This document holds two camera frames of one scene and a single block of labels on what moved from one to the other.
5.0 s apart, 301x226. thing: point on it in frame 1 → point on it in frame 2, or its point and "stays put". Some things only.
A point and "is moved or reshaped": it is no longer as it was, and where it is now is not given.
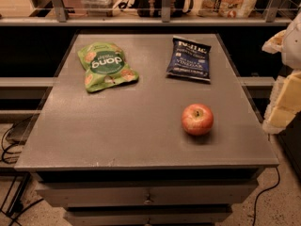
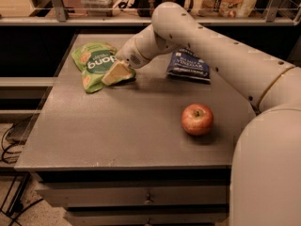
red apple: (197, 119) stays put
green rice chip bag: (104, 66) is moved or reshaped
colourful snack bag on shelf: (228, 1) stays put
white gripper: (293, 46) → (129, 55)
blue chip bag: (189, 59) stays put
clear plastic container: (97, 1) stays put
